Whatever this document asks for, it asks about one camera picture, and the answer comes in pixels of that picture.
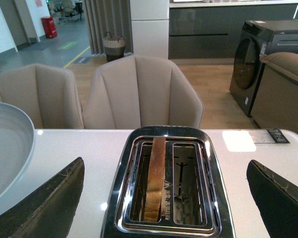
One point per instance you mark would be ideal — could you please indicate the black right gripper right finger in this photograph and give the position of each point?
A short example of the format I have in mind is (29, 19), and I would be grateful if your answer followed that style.
(276, 199)

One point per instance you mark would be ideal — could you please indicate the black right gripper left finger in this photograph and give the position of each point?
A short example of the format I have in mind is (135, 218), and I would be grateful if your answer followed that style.
(48, 212)

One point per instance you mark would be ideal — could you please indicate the light blue round plate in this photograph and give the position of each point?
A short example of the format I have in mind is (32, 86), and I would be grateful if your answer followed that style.
(17, 139)

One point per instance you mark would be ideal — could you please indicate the slice of brown bread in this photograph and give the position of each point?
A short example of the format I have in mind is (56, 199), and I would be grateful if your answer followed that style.
(155, 180)

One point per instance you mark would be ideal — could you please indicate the black label card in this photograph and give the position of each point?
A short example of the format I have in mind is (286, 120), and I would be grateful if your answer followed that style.
(277, 135)

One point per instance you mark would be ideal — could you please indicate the white chrome toaster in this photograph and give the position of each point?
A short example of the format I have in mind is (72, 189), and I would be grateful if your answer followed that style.
(194, 200)

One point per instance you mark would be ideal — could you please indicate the beige sofa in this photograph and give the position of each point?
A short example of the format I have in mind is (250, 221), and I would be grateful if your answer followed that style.
(276, 102)

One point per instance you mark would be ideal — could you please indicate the beige left chair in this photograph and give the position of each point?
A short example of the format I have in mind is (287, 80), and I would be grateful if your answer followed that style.
(47, 94)

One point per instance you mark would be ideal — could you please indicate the beige chair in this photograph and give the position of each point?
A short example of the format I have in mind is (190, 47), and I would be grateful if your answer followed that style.
(47, 94)
(138, 91)

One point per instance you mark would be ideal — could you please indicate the beige right chair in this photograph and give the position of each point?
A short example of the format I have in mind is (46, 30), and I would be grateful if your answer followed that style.
(138, 91)

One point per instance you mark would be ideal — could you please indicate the dark grey washing machine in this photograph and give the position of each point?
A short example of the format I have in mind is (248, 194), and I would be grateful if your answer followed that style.
(258, 38)

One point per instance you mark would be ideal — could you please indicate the woven laundry basket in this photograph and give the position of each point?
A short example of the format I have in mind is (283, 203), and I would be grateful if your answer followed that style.
(114, 46)

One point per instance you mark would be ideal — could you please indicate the red fire extinguisher box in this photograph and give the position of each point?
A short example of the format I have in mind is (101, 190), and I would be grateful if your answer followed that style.
(49, 27)

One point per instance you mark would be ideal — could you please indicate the dark grey kitchen counter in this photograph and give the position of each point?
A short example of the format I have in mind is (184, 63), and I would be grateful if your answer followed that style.
(212, 32)

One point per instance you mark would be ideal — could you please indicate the grey pleated curtain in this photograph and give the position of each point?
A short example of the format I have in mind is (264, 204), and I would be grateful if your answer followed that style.
(102, 16)

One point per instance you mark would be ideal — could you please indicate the white tall cabinet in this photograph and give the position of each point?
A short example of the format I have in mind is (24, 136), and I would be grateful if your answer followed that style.
(150, 27)

